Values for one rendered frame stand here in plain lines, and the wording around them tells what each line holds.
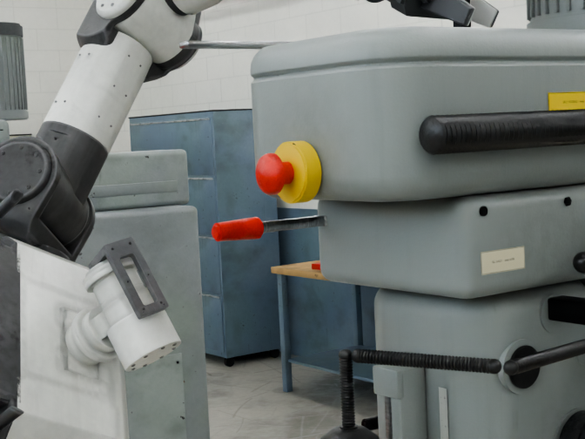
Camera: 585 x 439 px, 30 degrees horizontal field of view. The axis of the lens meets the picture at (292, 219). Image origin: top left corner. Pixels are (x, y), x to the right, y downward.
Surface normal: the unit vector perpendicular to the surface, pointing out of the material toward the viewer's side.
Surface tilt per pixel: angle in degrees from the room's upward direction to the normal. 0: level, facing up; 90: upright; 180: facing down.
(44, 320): 58
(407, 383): 90
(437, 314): 83
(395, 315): 90
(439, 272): 90
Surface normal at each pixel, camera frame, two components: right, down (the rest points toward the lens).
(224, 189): 0.58, 0.04
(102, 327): -0.53, 0.09
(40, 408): 0.70, -0.52
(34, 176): -0.15, -0.41
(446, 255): -0.81, 0.09
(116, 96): 0.74, 0.04
